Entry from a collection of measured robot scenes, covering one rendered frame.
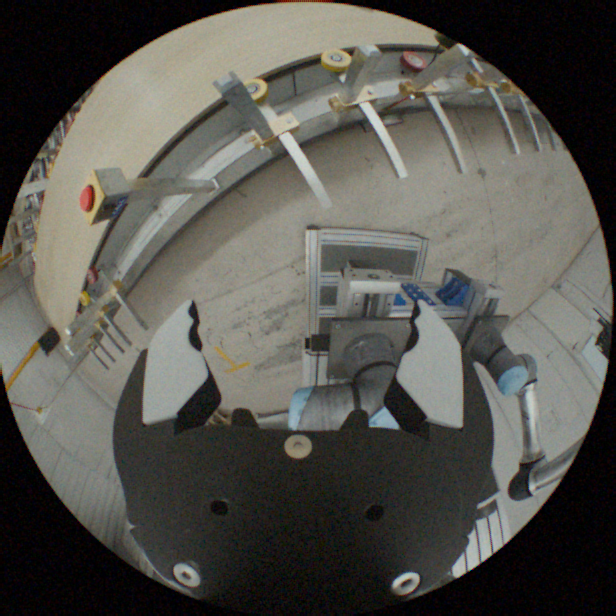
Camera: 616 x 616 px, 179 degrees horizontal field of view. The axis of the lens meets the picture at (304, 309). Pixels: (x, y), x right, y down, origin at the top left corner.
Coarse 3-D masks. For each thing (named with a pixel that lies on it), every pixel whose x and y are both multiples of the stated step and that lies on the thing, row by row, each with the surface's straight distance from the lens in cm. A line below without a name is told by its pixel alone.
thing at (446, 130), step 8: (400, 64) 85; (408, 72) 83; (432, 96) 81; (432, 104) 79; (432, 112) 80; (440, 112) 79; (440, 120) 78; (440, 128) 79; (448, 128) 78; (448, 136) 77; (448, 144) 78; (456, 144) 78; (456, 152) 77; (456, 160) 78; (464, 160) 79; (456, 168) 79; (464, 168) 78
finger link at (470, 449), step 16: (464, 352) 9; (464, 368) 8; (464, 384) 8; (480, 384) 8; (464, 400) 7; (480, 400) 8; (464, 416) 7; (480, 416) 7; (416, 432) 7; (432, 432) 6; (448, 432) 6; (464, 432) 7; (480, 432) 7; (448, 448) 6; (464, 448) 6; (480, 448) 7; (464, 464) 6; (480, 464) 7; (464, 480) 6; (480, 480) 7; (464, 496) 6; (480, 496) 6; (368, 512) 5; (464, 512) 6; (464, 528) 6
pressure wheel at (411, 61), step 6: (402, 54) 81; (408, 54) 82; (414, 54) 83; (402, 60) 80; (408, 60) 79; (414, 60) 81; (420, 60) 83; (408, 66) 79; (414, 66) 79; (420, 66) 80; (402, 72) 87
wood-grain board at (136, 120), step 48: (144, 48) 115; (192, 48) 89; (240, 48) 77; (288, 48) 73; (336, 48) 73; (432, 48) 98; (96, 96) 125; (144, 96) 88; (192, 96) 72; (96, 144) 104; (144, 144) 77; (48, 192) 160; (48, 240) 167; (96, 240) 101; (48, 288) 204
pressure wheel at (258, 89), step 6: (246, 84) 65; (252, 84) 64; (258, 84) 64; (264, 84) 63; (252, 90) 63; (258, 90) 63; (264, 90) 62; (252, 96) 62; (258, 96) 61; (264, 96) 63; (258, 102) 63
